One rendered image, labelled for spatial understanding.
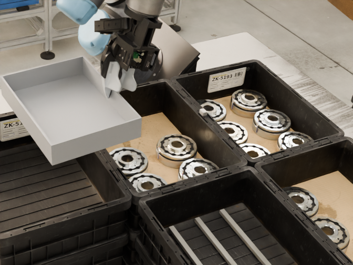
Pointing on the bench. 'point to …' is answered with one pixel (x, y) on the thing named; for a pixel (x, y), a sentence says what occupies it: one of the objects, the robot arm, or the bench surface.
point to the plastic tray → (69, 109)
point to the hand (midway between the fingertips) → (110, 90)
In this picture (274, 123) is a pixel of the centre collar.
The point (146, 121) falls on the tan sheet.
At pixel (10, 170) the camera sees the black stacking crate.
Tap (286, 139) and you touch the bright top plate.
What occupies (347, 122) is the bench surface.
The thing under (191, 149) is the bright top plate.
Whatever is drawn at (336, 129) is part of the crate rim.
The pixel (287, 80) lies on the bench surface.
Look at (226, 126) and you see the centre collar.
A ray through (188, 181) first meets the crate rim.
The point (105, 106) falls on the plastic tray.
